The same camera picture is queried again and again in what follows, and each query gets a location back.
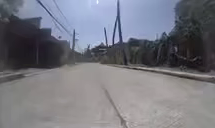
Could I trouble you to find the grey concrete road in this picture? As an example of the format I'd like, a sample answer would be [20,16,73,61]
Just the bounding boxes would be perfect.
[0,62,215,128]

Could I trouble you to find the tree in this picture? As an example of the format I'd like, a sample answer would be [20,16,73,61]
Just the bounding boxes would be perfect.
[0,0,25,19]

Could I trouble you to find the building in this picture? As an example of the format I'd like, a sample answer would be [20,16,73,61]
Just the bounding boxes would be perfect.
[89,42,110,58]

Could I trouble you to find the row of dark buildings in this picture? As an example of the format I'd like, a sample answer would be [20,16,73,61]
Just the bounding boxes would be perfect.
[0,14,85,73]

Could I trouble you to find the concrete kerb strip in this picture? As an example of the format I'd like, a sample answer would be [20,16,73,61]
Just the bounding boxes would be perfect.
[104,63,215,85]
[0,67,59,85]

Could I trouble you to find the tall braced pole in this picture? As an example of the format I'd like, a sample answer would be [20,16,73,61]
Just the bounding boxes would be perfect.
[111,0,129,66]

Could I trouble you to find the overhead wires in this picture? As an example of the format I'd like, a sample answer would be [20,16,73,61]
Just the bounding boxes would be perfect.
[35,0,75,38]

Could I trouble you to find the trees and bushes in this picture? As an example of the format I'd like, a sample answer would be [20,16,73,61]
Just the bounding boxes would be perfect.
[108,0,215,73]

